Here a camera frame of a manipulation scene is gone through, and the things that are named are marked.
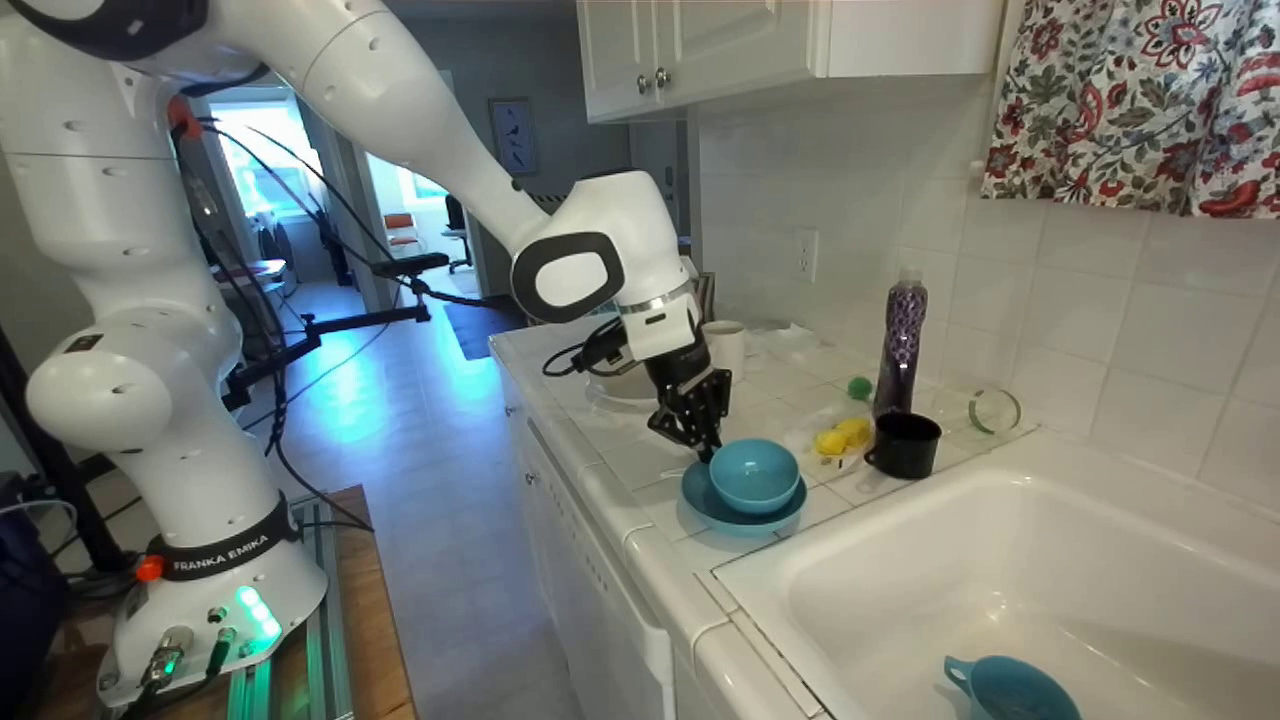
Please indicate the floral window curtain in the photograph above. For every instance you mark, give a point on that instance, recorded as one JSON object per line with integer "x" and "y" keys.
{"x": 1140, "y": 106}

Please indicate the big blue bowl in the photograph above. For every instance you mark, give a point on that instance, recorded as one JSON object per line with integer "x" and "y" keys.
{"x": 707, "y": 502}

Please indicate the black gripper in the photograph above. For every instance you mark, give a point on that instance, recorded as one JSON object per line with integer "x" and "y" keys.
{"x": 691, "y": 381}

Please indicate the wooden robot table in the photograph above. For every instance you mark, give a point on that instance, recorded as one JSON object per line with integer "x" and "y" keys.
{"x": 342, "y": 664}

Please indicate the clear glass jar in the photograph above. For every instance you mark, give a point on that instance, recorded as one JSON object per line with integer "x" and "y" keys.
{"x": 993, "y": 410}

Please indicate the white lower cabinets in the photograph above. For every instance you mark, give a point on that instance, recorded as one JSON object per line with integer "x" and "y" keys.
{"x": 618, "y": 653}

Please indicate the white kitchen sink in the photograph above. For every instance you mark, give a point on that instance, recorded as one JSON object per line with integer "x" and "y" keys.
{"x": 1132, "y": 607}

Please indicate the black cup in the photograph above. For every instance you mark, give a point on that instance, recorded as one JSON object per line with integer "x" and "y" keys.
{"x": 906, "y": 445}

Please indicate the yellow sponge in dish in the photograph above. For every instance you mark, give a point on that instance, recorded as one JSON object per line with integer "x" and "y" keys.
{"x": 834, "y": 441}

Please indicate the small blue bowl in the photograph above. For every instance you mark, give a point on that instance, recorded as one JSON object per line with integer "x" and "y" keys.
{"x": 752, "y": 477}

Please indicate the teal measuring cup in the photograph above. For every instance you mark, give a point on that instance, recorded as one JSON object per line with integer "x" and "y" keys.
{"x": 1008, "y": 691}

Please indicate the white upper cabinet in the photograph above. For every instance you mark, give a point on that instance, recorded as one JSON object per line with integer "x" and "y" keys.
{"x": 675, "y": 54}

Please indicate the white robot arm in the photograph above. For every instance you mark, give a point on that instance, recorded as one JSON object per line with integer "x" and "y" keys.
{"x": 84, "y": 99}

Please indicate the white ceramic plate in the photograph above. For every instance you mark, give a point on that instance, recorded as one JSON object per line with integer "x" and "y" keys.
{"x": 623, "y": 391}

